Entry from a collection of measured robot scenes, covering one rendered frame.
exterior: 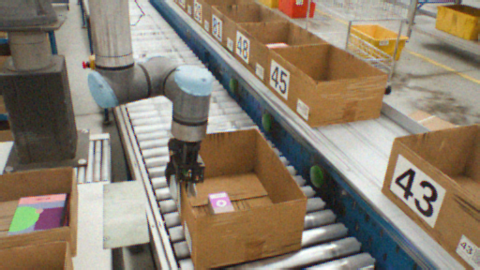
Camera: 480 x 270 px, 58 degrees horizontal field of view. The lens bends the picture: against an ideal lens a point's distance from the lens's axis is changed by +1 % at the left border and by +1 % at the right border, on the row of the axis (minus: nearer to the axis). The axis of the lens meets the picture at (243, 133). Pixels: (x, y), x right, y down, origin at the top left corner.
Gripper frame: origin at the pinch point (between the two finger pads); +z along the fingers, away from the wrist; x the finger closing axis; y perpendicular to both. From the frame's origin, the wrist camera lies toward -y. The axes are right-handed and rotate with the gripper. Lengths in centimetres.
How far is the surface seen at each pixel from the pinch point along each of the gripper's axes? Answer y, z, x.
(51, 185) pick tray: -23.4, 8.3, -33.1
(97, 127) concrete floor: -214, 85, -5
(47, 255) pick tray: 9.3, 6.4, -33.7
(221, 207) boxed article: 3.4, 3.0, 11.3
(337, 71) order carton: -50, -19, 78
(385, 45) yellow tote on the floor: -289, 32, 310
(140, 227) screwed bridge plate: -1.2, 10.2, -10.4
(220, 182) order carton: -14.3, 6.6, 17.4
